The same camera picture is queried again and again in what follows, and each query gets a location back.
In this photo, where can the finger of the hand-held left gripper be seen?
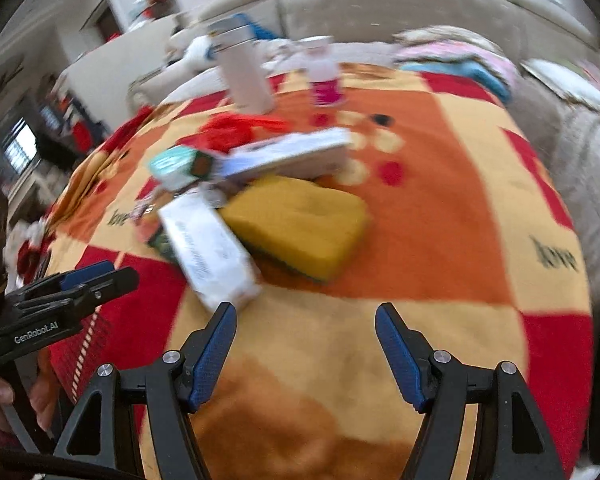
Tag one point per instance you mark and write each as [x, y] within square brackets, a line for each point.
[110, 282]
[87, 272]

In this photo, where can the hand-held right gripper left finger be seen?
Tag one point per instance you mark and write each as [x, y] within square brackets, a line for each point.
[212, 355]

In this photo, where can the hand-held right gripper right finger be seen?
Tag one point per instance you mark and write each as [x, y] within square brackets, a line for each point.
[397, 355]

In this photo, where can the white medicine box red-blue logo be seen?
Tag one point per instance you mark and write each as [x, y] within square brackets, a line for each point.
[210, 255]

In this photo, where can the person's left hand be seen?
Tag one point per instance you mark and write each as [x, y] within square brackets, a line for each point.
[45, 400]

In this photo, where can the green packet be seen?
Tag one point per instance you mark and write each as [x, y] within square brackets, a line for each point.
[160, 245]

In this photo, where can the small colourful packet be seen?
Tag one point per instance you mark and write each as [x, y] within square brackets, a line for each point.
[144, 211]

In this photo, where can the orange red printed blanket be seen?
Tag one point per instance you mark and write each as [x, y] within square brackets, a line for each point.
[430, 260]

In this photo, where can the teal carton box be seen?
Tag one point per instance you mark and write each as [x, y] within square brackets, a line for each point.
[172, 165]

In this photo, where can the yellow sponge green underside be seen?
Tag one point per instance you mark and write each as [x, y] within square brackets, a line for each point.
[300, 220]

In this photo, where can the red crumpled plastic scrap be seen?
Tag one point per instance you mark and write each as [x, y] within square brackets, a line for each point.
[225, 132]

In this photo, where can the white cabinet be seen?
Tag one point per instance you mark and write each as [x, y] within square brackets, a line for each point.
[120, 60]

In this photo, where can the white box blue striped side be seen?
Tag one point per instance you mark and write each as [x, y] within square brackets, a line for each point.
[300, 152]

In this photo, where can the white insulated bottle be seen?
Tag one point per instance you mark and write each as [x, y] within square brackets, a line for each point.
[245, 75]

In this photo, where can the beige quilted bedspread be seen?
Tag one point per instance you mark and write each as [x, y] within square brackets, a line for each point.
[580, 170]

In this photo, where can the blue folded towel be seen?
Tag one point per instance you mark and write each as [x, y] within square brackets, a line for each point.
[460, 72]

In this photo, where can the small white bottle pink label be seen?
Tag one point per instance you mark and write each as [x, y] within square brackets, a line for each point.
[325, 72]

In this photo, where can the blue cloth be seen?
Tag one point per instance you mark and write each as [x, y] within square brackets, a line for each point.
[260, 27]

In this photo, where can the pink folded blanket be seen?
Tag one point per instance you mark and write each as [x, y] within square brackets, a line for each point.
[445, 52]

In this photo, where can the white pillow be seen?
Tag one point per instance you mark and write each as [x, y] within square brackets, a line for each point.
[570, 85]

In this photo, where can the beige tufted headboard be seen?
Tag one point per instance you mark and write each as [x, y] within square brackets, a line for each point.
[380, 5]

